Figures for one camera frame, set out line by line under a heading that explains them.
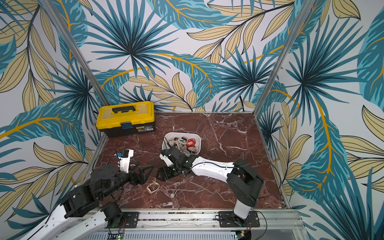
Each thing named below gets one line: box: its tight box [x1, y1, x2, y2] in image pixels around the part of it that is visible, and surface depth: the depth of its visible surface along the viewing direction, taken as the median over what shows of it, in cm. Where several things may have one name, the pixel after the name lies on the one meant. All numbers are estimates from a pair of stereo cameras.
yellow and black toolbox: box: [96, 101, 156, 138], surface depth 97 cm
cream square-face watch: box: [177, 136, 187, 150], surface depth 100 cm
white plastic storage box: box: [161, 132, 202, 156], surface depth 102 cm
